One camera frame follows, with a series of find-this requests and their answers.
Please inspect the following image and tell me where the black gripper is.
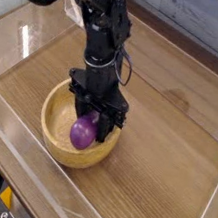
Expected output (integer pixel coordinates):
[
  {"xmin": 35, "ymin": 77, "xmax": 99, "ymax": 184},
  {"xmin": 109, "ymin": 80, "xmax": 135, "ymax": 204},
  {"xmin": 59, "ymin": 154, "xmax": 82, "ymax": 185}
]
[{"xmin": 58, "ymin": 57, "xmax": 136, "ymax": 148}]

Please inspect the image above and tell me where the purple toy eggplant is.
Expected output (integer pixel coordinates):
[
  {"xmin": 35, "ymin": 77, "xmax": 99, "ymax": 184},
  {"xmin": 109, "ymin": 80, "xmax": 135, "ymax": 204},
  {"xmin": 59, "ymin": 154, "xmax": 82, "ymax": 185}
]
[{"xmin": 70, "ymin": 111, "xmax": 99, "ymax": 150}]

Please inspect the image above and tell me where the brown wooden bowl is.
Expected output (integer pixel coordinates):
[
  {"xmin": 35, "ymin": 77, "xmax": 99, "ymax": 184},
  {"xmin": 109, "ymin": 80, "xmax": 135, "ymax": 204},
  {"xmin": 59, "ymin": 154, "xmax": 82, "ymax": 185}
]
[{"xmin": 40, "ymin": 78, "xmax": 121, "ymax": 169}]

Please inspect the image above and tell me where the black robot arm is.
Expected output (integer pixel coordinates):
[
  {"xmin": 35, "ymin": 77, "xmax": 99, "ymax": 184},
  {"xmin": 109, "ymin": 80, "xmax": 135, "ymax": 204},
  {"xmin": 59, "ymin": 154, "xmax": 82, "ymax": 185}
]
[{"xmin": 28, "ymin": 0, "xmax": 132, "ymax": 143}]

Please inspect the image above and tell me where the clear acrylic tray wall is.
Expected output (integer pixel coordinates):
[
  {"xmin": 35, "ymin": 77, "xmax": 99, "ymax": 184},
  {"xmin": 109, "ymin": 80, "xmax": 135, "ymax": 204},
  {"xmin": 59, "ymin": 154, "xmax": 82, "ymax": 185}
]
[{"xmin": 0, "ymin": 74, "xmax": 147, "ymax": 218}]

